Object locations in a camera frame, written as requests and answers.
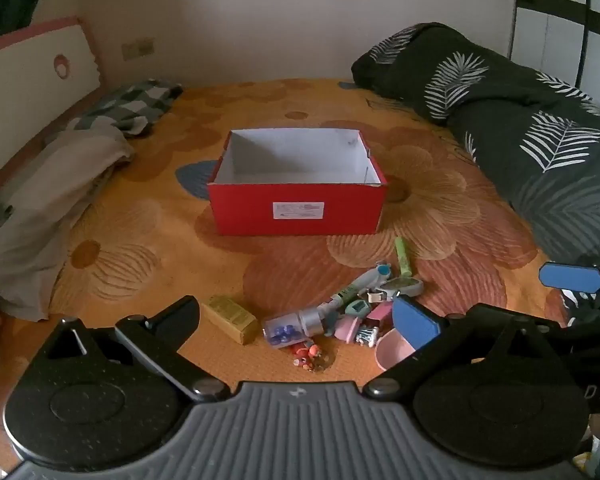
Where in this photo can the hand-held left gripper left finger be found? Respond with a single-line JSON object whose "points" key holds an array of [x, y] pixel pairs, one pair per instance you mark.
{"points": [[175, 325]]}

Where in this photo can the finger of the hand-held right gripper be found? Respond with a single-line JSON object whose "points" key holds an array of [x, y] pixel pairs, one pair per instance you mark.
{"points": [[570, 276]]}

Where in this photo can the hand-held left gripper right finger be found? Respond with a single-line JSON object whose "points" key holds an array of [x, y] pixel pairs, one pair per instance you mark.
{"points": [[415, 322]]}

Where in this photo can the pink bowl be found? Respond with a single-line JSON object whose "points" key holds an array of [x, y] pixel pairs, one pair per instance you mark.
{"points": [[392, 352]]}

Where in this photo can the small gold box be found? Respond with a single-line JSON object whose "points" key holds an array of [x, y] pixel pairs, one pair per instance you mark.
{"points": [[230, 317]]}

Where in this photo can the white teal pen-shaped device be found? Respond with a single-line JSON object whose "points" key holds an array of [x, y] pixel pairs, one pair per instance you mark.
{"points": [[360, 282]]}

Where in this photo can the green tube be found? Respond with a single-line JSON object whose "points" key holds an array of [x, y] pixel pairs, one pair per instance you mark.
{"points": [[403, 255]]}

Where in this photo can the red cardboard box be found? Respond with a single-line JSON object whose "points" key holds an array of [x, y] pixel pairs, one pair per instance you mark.
{"points": [[290, 210]]}

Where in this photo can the flat pink block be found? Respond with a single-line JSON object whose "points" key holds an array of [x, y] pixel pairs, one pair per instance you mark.
{"points": [[380, 314]]}

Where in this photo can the grey oval gadget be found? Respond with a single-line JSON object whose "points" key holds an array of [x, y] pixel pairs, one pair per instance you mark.
{"points": [[402, 287]]}

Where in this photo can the small teal timer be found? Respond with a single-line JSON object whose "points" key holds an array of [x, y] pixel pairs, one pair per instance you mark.
{"points": [[355, 308]]}

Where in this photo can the orange floral bedsheet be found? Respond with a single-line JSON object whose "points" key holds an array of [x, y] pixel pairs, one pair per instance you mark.
{"points": [[155, 260]]}

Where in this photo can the small pink block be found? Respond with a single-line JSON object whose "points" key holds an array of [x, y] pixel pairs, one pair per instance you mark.
{"points": [[346, 330]]}

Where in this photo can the clear jar with blue beads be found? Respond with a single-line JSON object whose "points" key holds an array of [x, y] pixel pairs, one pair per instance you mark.
{"points": [[285, 330]]}

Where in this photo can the beige pillow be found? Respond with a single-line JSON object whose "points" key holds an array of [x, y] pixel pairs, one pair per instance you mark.
{"points": [[50, 200]]}

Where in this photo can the dark leaf-print duvet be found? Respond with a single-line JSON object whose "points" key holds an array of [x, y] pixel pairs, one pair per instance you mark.
{"points": [[505, 110]]}

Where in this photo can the checked pillow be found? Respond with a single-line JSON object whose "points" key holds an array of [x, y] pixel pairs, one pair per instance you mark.
{"points": [[130, 102]]}

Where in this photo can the black metal rack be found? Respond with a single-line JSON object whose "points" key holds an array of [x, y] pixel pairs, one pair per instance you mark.
{"points": [[587, 10]]}

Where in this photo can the white pink bed headboard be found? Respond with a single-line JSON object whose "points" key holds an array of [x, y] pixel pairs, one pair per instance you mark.
{"points": [[25, 55]]}

